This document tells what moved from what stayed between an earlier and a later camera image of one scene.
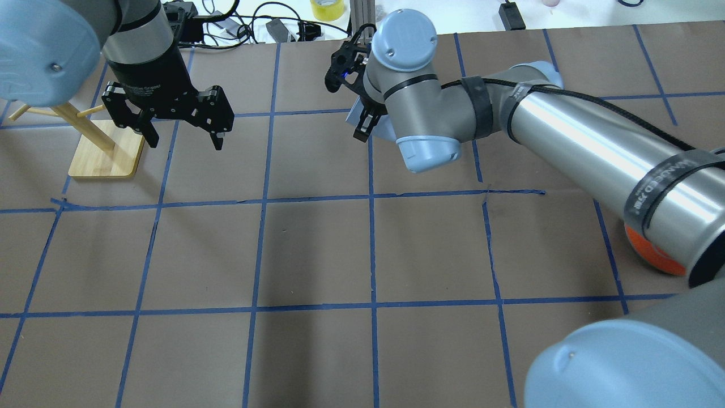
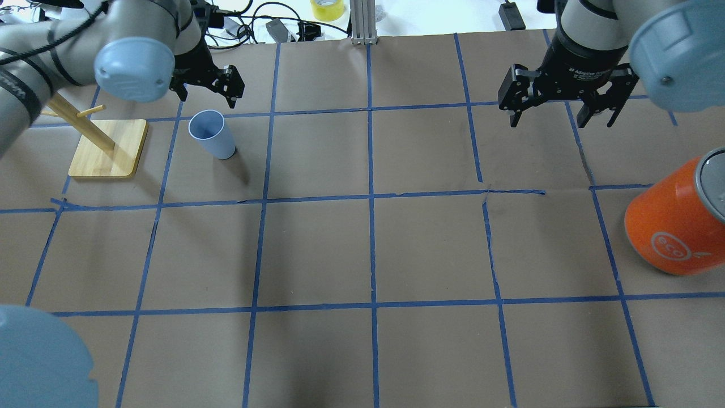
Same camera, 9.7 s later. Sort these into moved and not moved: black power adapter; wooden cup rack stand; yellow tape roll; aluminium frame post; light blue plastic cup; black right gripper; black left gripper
Moved: light blue plastic cup; black left gripper; black right gripper
Not moved: aluminium frame post; yellow tape roll; black power adapter; wooden cup rack stand
